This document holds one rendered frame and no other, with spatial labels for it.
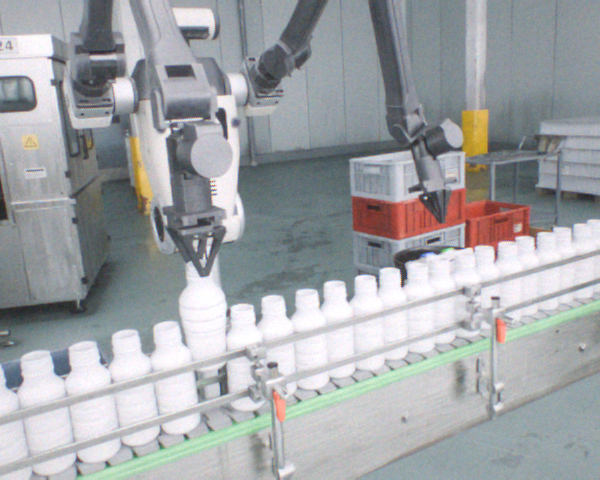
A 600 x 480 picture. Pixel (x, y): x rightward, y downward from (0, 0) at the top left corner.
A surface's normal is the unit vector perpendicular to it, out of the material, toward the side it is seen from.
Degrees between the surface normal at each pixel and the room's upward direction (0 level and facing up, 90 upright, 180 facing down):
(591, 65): 90
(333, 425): 90
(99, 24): 135
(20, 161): 90
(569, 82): 90
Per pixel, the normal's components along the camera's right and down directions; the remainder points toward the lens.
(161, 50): 0.37, -0.39
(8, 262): 0.20, 0.22
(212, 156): 0.50, 0.18
